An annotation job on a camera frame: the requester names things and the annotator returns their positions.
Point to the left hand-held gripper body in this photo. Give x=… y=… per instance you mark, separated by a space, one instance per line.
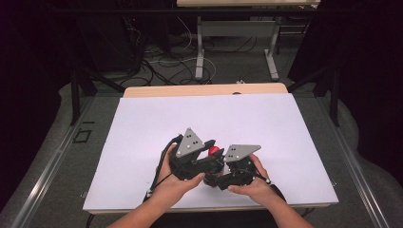
x=189 y=145

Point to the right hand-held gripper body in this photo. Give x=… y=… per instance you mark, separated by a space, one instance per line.
x=241 y=152

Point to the cola bottle with red cap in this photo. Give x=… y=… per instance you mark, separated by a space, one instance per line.
x=214 y=151

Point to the person's right hand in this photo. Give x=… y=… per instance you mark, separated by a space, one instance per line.
x=258 y=190

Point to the person's left hand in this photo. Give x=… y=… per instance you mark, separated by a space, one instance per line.
x=176 y=186

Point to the white board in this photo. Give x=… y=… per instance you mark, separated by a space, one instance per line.
x=196 y=114

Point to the person's dark lap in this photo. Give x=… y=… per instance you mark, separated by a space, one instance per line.
x=215 y=221

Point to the wooden table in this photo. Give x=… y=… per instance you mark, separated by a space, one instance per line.
x=190 y=90

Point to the black metal stand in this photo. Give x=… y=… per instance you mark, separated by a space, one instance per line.
x=334 y=95
x=75 y=95

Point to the desk with white legs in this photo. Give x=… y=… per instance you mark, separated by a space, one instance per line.
x=237 y=28

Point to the metal floor rail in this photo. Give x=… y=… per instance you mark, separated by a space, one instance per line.
x=358 y=171
x=47 y=174

